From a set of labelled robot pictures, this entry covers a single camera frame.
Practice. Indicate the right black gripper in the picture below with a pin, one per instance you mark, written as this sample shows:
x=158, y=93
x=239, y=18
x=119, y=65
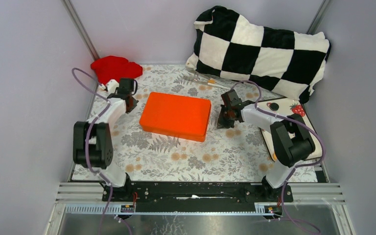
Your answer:
x=221, y=123

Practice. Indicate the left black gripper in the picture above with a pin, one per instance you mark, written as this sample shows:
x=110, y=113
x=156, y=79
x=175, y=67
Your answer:
x=134, y=105

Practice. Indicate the orange box lid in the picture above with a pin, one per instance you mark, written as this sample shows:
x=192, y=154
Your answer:
x=176, y=116

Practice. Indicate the white strawberry tray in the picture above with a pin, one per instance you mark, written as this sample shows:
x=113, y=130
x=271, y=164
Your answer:
x=288, y=107

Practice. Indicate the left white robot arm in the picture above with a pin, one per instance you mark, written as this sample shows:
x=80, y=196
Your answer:
x=92, y=139

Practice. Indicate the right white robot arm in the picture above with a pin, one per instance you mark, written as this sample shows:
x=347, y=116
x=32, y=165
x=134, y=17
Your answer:
x=291, y=139

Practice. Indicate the red cloth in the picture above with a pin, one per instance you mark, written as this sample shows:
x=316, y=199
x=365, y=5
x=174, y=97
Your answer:
x=114, y=68

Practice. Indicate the black sandwich cookie top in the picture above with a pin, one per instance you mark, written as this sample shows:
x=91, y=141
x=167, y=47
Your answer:
x=273, y=106

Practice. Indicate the floral table mat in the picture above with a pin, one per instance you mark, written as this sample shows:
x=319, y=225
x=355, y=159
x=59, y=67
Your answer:
x=237, y=154

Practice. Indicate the black white checkered blanket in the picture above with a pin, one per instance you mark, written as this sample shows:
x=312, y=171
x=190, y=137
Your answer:
x=282, y=61

